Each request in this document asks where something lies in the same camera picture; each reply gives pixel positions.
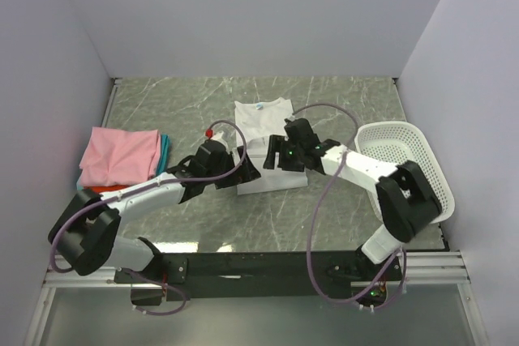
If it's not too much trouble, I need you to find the white t shirt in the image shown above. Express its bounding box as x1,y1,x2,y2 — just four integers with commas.
234,96,308,196

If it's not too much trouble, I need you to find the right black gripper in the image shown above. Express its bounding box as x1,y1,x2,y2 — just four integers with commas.
263,135,306,173

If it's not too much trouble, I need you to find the white perforated plastic basket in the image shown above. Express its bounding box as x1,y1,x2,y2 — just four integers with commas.
354,121,455,223

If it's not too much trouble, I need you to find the orange folded t shirt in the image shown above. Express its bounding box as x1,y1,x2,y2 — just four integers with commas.
88,185,127,194

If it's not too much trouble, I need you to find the pink folded t shirt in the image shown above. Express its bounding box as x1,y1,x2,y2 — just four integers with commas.
77,126,161,187

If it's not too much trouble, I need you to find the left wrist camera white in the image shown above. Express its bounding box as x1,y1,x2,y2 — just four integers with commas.
205,129,229,148

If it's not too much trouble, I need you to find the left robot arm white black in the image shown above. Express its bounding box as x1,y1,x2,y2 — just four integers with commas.
48,139,261,283

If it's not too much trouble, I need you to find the teal folded t shirt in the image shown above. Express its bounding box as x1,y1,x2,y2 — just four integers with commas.
75,133,172,192

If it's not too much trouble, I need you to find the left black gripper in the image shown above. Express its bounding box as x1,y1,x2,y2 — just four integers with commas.
204,145,260,189

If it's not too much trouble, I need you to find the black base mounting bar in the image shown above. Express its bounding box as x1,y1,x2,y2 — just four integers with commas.
114,250,383,305

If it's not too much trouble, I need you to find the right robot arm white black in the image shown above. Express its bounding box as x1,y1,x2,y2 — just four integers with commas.
264,118,454,280

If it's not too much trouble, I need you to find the purple cable under base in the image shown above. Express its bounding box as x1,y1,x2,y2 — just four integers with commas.
117,267,191,317

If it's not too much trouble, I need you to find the aluminium extrusion rail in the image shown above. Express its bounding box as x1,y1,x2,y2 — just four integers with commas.
352,250,472,286

